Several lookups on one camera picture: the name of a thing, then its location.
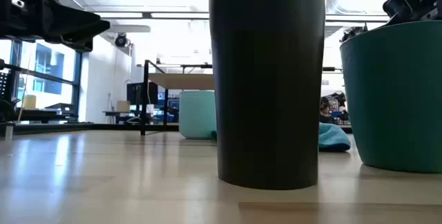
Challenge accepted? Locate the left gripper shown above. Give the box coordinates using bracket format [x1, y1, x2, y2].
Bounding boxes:
[0, 0, 111, 53]

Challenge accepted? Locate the dark green plastic cup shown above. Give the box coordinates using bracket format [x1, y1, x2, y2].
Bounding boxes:
[339, 19, 442, 174]

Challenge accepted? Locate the mint green mug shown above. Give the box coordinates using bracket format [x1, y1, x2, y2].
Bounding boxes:
[178, 90, 218, 140]

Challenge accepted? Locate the long ceiling light strip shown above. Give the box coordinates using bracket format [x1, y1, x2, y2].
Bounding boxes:
[93, 11, 391, 23]

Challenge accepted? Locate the black ceiling spotlight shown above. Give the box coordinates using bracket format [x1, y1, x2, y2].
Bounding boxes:
[340, 24, 369, 44]

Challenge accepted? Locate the pale yellow container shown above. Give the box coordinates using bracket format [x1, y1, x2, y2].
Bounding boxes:
[22, 95, 37, 111]

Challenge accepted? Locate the black computer monitor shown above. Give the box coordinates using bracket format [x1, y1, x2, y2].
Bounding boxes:
[126, 82, 159, 106]

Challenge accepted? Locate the dark office desk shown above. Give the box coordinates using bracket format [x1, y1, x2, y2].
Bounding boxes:
[102, 110, 146, 124]

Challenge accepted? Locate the blue storage crate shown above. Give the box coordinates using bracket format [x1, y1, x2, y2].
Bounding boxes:
[157, 92, 181, 123]

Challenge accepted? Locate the person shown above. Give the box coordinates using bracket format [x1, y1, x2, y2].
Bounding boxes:
[319, 96, 334, 124]

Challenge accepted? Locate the blue microfibre cloth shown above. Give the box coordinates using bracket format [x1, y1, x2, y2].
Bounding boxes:
[210, 122, 352, 153]

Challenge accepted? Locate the tall black tumbler cup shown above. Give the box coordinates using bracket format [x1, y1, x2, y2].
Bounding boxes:
[208, 0, 327, 191]

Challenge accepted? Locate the large glass window wall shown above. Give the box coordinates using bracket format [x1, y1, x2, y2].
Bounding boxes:
[0, 39, 83, 122]

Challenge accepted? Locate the black aluminium table frame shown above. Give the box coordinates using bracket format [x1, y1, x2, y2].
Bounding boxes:
[0, 122, 353, 141]

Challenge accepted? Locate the wooden shelf with black frame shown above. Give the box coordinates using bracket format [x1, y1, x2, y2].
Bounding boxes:
[140, 59, 217, 137]

